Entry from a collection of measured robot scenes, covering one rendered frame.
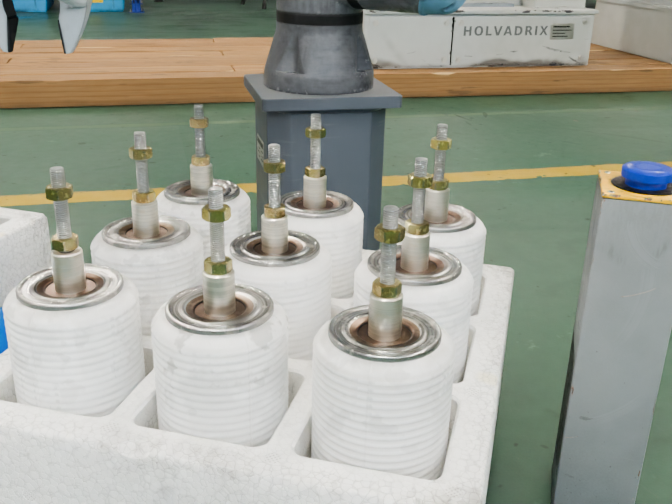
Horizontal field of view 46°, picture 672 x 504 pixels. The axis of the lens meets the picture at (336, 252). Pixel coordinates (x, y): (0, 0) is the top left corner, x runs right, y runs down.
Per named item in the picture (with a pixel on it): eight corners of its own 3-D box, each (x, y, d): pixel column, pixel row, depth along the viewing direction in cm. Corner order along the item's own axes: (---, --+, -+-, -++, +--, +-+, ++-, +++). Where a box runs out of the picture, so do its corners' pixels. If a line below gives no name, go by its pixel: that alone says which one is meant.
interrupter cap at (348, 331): (434, 374, 48) (435, 364, 48) (315, 357, 50) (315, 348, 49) (446, 319, 55) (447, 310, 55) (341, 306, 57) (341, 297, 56)
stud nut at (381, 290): (393, 301, 50) (393, 289, 50) (368, 296, 51) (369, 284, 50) (404, 290, 52) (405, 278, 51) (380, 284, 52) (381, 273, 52)
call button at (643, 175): (616, 181, 66) (620, 157, 65) (667, 186, 65) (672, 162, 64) (620, 195, 62) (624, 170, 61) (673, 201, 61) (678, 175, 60)
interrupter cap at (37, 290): (59, 265, 62) (58, 257, 62) (143, 279, 60) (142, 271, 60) (-7, 304, 56) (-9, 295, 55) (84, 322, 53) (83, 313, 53)
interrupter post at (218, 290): (196, 312, 55) (194, 269, 54) (224, 302, 57) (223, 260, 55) (215, 324, 54) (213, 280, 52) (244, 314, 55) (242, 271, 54)
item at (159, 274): (97, 439, 71) (76, 254, 64) (120, 382, 79) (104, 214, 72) (204, 438, 71) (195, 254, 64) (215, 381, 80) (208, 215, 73)
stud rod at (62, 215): (74, 270, 57) (63, 169, 54) (60, 270, 57) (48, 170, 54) (76, 264, 58) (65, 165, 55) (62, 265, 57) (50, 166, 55)
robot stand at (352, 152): (247, 262, 126) (243, 73, 115) (358, 254, 130) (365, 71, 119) (265, 313, 109) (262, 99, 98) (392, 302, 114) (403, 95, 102)
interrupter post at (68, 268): (67, 282, 59) (62, 242, 58) (94, 287, 59) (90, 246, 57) (47, 295, 57) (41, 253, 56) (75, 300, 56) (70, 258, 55)
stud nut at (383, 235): (396, 246, 48) (396, 233, 48) (371, 241, 49) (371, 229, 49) (407, 236, 50) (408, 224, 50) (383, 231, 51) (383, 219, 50)
